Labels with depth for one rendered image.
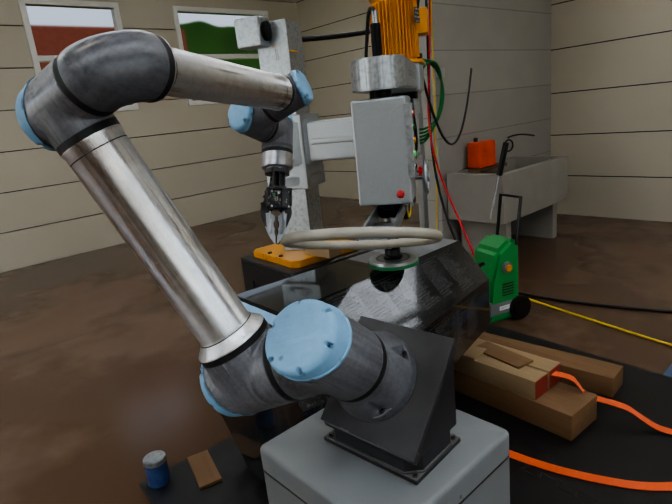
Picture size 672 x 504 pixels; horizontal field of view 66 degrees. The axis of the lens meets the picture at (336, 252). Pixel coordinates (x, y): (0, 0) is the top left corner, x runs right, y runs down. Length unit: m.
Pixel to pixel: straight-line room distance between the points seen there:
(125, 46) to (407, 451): 0.86
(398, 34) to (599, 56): 4.38
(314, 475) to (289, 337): 0.33
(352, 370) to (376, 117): 1.31
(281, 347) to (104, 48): 0.56
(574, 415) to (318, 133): 1.88
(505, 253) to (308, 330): 2.89
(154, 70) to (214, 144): 7.91
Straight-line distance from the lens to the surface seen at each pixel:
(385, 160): 2.08
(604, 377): 3.00
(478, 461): 1.15
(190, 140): 8.64
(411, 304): 2.21
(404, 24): 2.75
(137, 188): 0.96
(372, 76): 2.05
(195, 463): 2.70
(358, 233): 1.32
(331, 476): 1.12
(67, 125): 0.97
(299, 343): 0.91
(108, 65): 0.92
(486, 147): 5.44
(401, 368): 1.05
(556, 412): 2.65
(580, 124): 6.95
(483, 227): 5.22
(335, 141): 2.84
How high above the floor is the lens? 1.55
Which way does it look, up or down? 15 degrees down
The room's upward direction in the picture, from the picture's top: 6 degrees counter-clockwise
